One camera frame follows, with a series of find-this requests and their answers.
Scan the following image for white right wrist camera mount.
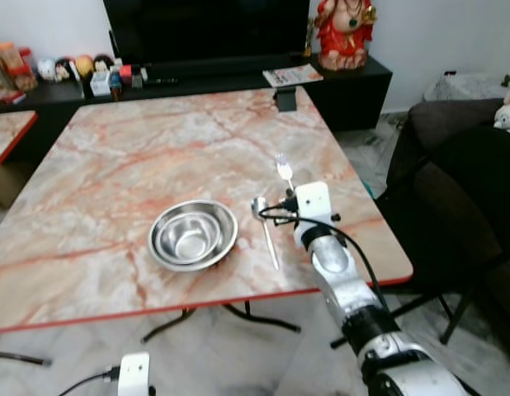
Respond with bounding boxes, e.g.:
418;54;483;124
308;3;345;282
295;181;333;229

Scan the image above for black haired toy figure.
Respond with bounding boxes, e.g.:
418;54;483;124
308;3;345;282
55;57;77;83

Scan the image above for white printed booklet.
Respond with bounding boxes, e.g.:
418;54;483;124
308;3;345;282
262;64;325;88

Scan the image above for dark round toy figure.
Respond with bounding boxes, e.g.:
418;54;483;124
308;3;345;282
93;54;116;73

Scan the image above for white round toy figure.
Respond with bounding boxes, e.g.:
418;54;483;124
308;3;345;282
37;59;59;82

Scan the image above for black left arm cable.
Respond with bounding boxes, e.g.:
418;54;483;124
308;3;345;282
57;368;121;396

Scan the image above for stainless steel fork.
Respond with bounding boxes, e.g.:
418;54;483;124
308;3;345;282
276;153;295;191

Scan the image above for black low tv cabinet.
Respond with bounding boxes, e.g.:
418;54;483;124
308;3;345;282
0;55;394;166

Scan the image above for grey lace cloth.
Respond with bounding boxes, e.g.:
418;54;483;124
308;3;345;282
423;70;510;102

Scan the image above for dark brown sofa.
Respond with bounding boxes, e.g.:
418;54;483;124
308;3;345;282
387;97;510;331

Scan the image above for black folding chair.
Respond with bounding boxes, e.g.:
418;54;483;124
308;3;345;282
331;124;510;349

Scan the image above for stainless steel bowl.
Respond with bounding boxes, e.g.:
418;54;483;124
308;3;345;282
147;199;239;273

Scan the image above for red robed figurine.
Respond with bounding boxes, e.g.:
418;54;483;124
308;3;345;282
314;0;379;73

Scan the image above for small white box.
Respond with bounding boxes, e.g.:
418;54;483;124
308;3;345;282
89;72;112;97

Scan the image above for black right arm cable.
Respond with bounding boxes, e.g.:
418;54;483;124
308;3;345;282
257;198;385;308

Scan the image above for yellow round toy figure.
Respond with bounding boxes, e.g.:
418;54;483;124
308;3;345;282
74;54;95;78

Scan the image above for black metal table legs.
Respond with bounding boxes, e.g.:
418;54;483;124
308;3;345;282
141;301;302;344

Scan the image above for black flat screen television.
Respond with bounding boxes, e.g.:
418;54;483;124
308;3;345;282
103;0;310;66

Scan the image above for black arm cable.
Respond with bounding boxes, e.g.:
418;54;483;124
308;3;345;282
257;198;385;308
57;368;121;396

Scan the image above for white plush toy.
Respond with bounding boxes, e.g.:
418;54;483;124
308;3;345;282
493;78;510;134

